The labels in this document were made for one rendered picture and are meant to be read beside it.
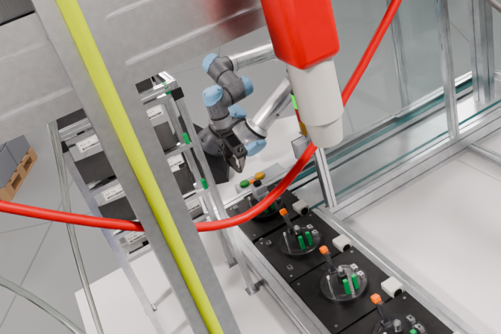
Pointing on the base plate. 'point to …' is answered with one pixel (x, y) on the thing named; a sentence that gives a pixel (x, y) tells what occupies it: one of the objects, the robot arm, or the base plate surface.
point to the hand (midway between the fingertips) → (240, 171)
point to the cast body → (259, 191)
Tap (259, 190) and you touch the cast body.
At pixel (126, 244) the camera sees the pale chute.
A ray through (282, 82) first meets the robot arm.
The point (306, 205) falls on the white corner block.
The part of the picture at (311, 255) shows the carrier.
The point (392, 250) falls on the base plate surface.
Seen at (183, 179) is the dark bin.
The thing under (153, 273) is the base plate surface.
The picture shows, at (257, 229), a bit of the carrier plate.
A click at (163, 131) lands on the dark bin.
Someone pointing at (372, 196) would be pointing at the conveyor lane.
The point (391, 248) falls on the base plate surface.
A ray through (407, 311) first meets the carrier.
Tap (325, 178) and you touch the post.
